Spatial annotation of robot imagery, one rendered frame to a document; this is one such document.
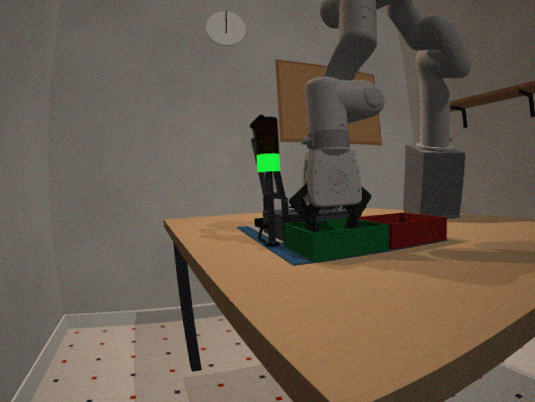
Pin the green bin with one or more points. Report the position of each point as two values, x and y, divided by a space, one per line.
341 243

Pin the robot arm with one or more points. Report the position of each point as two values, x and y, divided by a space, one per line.
331 101

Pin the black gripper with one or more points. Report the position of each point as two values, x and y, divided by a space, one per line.
332 179

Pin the red open-top bin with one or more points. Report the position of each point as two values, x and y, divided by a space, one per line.
411 229

